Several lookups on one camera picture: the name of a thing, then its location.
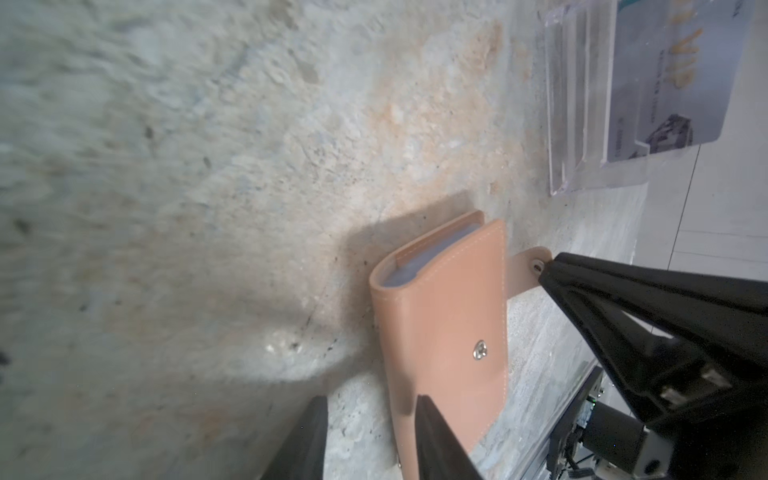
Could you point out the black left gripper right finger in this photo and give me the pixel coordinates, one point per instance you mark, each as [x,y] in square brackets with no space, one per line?
[440,455]

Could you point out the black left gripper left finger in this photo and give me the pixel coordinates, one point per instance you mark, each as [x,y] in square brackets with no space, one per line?
[302,454]

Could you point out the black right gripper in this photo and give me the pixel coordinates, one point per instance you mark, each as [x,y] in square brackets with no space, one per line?
[678,346]

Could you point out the pink leather card holder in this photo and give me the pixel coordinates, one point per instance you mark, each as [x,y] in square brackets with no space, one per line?
[441,305]

